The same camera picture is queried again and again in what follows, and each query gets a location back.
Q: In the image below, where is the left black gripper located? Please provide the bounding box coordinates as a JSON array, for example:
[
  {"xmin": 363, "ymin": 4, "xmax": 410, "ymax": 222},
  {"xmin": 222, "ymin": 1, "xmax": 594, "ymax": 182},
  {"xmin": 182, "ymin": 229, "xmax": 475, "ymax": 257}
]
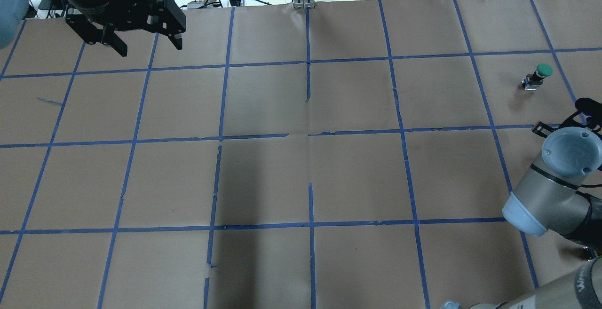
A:
[{"xmin": 65, "ymin": 0, "xmax": 186, "ymax": 57}]

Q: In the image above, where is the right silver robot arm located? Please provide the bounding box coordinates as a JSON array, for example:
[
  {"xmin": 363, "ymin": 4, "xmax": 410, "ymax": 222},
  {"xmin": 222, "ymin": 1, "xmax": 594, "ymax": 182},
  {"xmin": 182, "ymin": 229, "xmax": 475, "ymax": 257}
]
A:
[{"xmin": 474, "ymin": 127, "xmax": 602, "ymax": 309}]

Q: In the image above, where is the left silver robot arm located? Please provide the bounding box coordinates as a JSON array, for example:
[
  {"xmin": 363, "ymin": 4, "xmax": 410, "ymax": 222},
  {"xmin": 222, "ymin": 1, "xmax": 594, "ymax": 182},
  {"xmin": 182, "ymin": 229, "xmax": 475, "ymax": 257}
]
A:
[{"xmin": 0, "ymin": 0, "xmax": 186, "ymax": 57}]

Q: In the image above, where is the green push button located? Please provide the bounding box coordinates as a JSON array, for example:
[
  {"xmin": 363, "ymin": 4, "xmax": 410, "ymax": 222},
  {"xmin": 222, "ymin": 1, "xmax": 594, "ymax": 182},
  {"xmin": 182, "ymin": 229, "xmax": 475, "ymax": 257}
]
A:
[{"xmin": 521, "ymin": 64, "xmax": 554, "ymax": 92}]

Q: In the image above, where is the lower usb hub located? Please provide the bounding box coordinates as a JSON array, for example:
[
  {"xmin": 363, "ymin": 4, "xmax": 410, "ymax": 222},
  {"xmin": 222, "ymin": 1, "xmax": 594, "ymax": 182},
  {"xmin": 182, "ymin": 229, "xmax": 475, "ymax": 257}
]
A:
[{"xmin": 185, "ymin": 0, "xmax": 218, "ymax": 10}]

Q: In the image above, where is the blue lit wrist camera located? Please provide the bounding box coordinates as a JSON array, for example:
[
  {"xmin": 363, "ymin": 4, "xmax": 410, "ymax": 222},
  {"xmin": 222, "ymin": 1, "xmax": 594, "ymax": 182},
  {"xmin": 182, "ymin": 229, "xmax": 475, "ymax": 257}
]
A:
[{"xmin": 574, "ymin": 97, "xmax": 602, "ymax": 123}]

